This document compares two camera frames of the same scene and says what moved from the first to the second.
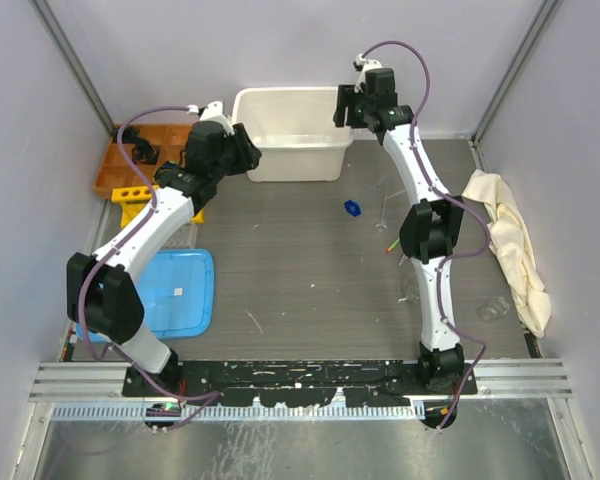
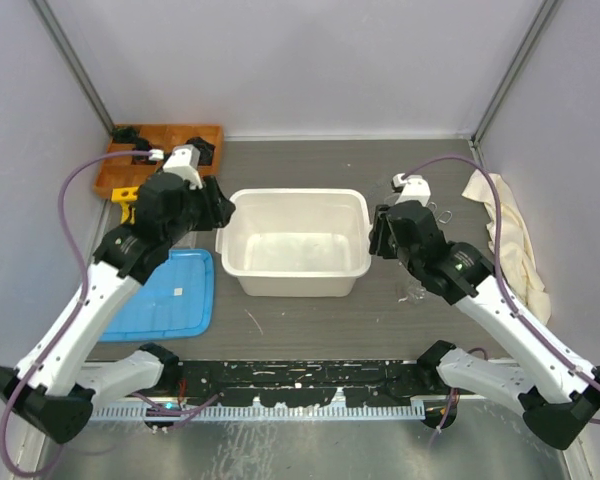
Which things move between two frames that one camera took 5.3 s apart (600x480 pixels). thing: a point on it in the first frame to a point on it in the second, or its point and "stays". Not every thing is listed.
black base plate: x=303 y=383 stays
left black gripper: x=247 y=153 to x=218 y=208
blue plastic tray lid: x=178 y=294 stays
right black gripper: x=345 y=98 to x=377 y=236
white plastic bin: x=295 y=131 to x=296 y=242
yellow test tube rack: x=133 y=199 stays
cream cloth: x=511 y=239 stays
